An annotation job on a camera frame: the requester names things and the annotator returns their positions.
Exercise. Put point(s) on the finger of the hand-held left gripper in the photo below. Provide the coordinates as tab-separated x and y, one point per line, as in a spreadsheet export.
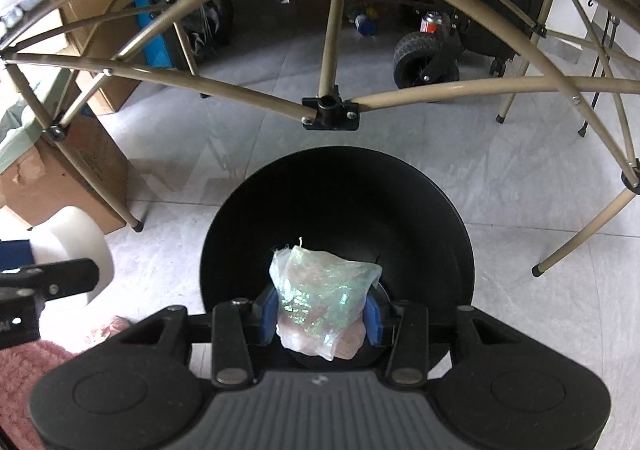
65	280

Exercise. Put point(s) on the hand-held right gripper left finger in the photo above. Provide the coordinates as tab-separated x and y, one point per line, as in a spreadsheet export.
267	317

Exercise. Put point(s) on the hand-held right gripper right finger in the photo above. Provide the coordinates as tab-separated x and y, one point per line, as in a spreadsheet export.
373	322

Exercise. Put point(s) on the iridescent plastic bag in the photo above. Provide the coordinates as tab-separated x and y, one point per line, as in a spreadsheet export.
320	290

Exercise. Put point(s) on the round black bin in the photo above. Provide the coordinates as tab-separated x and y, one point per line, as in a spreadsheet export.
340	200

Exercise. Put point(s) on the white rounded object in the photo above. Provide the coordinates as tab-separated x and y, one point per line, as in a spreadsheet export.
75	235

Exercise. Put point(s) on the navy blue cloth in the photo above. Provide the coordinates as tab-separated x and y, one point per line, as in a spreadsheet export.
15	255

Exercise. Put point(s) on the pink fleece clothing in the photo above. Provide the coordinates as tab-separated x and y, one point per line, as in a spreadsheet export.
30	380

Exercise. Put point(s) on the pink crumpled cloth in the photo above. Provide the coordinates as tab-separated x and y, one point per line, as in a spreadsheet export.
107	330

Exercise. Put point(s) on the light green cloth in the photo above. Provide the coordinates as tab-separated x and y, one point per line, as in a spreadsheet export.
20	130

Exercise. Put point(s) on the blue panel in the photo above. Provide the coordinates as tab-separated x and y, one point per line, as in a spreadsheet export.
155	45

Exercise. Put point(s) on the tall brown cardboard box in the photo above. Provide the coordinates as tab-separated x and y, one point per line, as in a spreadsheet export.
87	25

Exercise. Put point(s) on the dark hanging clothes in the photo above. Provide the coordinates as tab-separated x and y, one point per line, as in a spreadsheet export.
200	20

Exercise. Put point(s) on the khaki folding table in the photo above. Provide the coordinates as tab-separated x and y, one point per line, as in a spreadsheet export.
332	30

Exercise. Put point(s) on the small blue toy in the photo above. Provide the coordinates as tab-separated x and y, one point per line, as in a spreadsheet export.
365	25

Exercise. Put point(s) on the black bag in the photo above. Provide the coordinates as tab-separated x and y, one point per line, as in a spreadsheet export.
500	5

